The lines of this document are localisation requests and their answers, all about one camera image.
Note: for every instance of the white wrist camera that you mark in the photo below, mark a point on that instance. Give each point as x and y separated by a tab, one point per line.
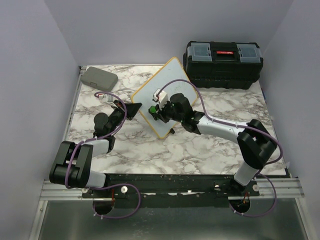
160	97
108	99

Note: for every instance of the green whiteboard eraser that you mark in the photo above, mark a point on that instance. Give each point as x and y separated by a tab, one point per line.
152	110

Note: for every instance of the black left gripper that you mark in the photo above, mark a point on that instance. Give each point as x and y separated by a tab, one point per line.
132	109

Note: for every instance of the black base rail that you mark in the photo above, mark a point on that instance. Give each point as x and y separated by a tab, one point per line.
130	191

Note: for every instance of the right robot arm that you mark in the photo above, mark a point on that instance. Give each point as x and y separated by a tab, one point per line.
255	143

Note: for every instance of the grey plastic case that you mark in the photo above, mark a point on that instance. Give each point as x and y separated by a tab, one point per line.
99	79

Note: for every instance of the aluminium frame rail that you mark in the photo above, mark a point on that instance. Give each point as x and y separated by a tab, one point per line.
54	192

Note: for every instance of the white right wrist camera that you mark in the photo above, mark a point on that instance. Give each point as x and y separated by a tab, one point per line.
160	97

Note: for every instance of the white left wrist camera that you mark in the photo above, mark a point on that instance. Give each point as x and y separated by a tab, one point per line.
108	99

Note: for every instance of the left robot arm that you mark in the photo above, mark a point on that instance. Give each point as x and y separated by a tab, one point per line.
72	164

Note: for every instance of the black plastic toolbox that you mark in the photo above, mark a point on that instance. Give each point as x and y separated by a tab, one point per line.
228	65

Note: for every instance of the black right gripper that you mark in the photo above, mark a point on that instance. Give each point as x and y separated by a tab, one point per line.
160	113

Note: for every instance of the yellow framed whiteboard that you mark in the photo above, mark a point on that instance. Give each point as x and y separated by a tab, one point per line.
168	78

